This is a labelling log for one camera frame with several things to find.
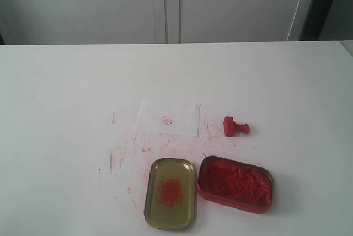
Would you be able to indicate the white cabinet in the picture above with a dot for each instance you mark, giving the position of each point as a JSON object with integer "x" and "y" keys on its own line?
{"x": 34, "y": 22}

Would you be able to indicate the gold tin lid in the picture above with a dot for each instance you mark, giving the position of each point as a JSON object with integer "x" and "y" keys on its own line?
{"x": 171, "y": 193}

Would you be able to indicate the red ink paste tin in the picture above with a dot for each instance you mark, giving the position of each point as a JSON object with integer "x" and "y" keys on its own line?
{"x": 235, "y": 184}

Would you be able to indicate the red stamp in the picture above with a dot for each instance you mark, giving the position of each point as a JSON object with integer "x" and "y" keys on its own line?
{"x": 231, "y": 128}

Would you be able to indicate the white paper sheet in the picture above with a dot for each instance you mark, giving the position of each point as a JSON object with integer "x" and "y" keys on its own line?
{"x": 168, "y": 117}

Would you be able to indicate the dark door frame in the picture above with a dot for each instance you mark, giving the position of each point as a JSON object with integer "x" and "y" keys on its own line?
{"x": 315, "y": 20}

